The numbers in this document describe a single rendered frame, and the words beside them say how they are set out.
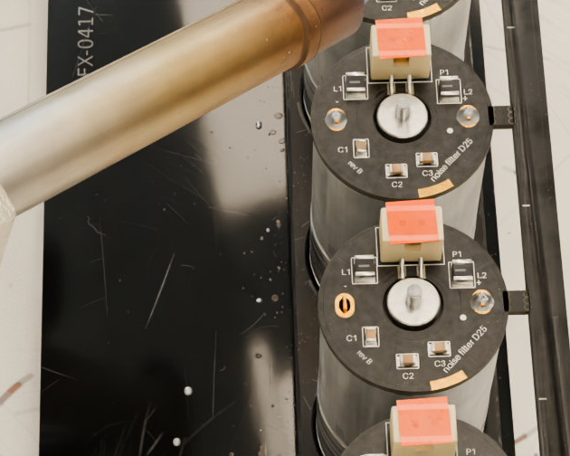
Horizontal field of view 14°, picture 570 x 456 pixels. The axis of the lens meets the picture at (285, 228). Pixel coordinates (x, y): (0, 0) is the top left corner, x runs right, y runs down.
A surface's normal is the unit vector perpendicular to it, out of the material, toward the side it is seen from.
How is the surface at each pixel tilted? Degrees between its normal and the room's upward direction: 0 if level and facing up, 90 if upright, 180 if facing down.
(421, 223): 0
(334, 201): 90
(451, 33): 90
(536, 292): 0
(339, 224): 90
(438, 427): 0
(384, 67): 90
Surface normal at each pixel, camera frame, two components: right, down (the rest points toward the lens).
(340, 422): -0.78, 0.56
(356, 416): -0.58, 0.73
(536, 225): 0.00, -0.45
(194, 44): 0.33, -0.65
